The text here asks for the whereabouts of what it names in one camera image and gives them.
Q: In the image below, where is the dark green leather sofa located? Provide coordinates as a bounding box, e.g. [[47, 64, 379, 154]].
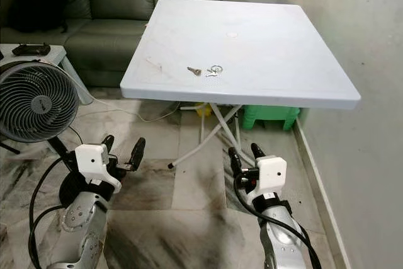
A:
[[0, 0, 247, 88]]

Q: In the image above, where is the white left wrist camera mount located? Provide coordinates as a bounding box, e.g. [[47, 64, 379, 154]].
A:
[[74, 144, 123, 193]]

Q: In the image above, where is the key bunch on silver ring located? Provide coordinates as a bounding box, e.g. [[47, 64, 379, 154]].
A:
[[186, 64, 224, 79]]

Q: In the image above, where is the black handheld controller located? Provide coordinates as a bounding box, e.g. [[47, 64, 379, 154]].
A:
[[11, 43, 52, 57]]

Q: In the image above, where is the black stand leg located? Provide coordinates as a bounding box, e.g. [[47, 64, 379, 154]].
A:
[[0, 141, 21, 155]]

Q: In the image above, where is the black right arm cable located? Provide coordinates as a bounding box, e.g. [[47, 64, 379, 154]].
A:
[[232, 174, 323, 269]]

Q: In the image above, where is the black bag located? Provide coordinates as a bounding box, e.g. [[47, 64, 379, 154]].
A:
[[6, 0, 74, 34]]

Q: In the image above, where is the green plastic stool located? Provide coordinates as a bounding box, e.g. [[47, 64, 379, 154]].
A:
[[239, 104, 302, 132]]

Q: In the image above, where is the small white side table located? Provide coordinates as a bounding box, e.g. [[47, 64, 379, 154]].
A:
[[0, 43, 95, 106]]

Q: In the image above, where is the thin white floor cable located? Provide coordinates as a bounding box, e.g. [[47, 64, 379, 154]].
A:
[[87, 91, 184, 122]]

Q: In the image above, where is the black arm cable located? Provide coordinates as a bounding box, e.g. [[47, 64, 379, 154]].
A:
[[30, 205, 53, 269], [28, 155, 78, 269], [232, 174, 323, 269]]

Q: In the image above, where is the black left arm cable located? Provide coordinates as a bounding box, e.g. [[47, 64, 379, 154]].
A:
[[30, 205, 53, 269], [28, 155, 78, 269]]

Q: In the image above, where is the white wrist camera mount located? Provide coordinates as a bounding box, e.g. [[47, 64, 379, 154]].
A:
[[252, 156, 288, 200], [74, 144, 123, 193]]

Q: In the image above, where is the white plastic folding table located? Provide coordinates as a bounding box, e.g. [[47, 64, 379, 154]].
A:
[[120, 0, 362, 170]]

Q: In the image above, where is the grey round standing fan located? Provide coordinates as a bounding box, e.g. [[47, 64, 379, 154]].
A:
[[0, 60, 103, 208]]

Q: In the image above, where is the small yellow object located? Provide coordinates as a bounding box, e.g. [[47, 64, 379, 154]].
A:
[[195, 101, 214, 118]]

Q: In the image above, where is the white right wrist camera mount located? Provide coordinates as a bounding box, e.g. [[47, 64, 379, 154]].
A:
[[252, 156, 288, 200]]

